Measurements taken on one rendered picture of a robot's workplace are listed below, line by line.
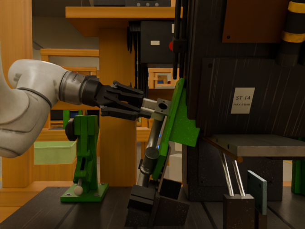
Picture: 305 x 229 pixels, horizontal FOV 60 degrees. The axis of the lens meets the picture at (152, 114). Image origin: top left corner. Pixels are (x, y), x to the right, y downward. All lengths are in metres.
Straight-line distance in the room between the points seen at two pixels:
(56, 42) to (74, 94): 10.52
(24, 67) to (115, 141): 0.45
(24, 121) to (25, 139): 0.05
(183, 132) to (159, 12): 0.46
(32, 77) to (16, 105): 0.12
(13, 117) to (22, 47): 0.54
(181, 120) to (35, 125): 0.36
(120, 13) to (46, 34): 10.49
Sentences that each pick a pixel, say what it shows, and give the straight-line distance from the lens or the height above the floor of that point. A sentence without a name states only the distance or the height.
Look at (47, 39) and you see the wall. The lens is 11.36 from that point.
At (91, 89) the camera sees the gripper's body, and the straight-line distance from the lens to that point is 0.75.
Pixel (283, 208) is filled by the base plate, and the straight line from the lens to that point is 0.92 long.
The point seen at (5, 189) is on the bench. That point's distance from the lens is 1.20.
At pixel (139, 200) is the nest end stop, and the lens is 0.69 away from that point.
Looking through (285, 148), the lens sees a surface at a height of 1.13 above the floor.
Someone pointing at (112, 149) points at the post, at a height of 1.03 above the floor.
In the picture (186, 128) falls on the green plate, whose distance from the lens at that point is 0.68.
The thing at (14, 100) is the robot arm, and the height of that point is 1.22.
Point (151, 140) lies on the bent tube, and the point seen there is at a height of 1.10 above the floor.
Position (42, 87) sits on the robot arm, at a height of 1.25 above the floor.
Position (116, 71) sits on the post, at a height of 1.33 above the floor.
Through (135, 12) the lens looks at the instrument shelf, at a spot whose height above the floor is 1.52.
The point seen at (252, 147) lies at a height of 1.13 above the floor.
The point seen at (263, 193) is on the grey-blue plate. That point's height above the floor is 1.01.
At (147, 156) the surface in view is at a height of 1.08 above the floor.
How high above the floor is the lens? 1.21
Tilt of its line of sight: 2 degrees down
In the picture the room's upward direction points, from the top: straight up
